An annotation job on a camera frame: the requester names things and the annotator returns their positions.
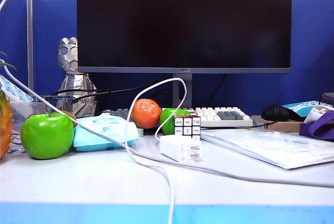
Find thin white Type-C cable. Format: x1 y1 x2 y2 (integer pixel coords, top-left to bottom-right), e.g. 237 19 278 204
124 77 188 224

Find white charging block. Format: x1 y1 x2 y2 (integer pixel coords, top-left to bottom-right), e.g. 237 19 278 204
158 134 203 163

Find brown kiwi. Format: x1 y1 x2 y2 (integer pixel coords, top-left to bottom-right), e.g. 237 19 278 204
52 110 78 128

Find thick white power cable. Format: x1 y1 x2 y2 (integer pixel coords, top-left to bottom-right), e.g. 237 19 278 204
0 58 334 188

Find grey partition post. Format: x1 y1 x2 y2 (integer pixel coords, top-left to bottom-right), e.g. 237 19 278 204
27 0 34 95

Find black computer mouse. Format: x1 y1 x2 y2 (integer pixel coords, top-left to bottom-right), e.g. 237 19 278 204
261 104 292 122

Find clear document folder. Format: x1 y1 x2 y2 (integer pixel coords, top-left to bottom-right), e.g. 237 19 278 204
200 127 334 170

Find blue white patterned box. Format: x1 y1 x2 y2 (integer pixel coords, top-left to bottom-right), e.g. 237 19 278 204
0 75 34 103

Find clear acrylic box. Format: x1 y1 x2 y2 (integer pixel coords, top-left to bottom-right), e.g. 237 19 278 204
7 95 74 131

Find small green apple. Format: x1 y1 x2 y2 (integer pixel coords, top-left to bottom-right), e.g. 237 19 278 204
159 108 191 135

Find green leaf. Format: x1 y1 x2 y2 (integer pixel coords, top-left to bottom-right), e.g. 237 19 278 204
0 50 16 70

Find yellow orange pineapple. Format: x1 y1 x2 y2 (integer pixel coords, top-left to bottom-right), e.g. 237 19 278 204
0 90 14 159

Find thin black mouse cable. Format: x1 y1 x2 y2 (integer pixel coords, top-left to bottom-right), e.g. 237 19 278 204
246 121 278 129

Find brown cardboard box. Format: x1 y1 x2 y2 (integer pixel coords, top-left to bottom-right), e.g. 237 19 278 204
249 115 308 133

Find large green apple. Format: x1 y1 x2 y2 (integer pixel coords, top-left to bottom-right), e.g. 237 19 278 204
20 112 75 160

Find orange fruit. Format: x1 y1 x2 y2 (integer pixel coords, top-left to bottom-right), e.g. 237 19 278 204
130 98 162 130

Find silver figurine bust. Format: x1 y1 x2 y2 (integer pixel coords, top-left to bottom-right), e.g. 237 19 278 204
56 37 98 118

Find white bag purple strap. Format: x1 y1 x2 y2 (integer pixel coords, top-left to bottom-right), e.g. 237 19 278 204
299 103 334 142

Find Rubik's cube white stickers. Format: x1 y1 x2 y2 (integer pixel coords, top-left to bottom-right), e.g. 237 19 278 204
173 115 202 142

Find light blue wipes pack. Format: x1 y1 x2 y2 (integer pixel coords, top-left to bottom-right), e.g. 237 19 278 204
73 116 140 152

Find black computer monitor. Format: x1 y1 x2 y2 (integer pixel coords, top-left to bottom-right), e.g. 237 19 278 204
76 0 293 75

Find grey felt sleeve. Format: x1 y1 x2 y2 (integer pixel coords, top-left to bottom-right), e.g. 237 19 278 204
319 92 334 106

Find beige and grey keyboard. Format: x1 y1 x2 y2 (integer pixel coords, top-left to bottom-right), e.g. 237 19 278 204
103 106 254 128

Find grey monitor stand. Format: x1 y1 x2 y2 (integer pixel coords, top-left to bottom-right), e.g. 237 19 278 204
172 73 193 109

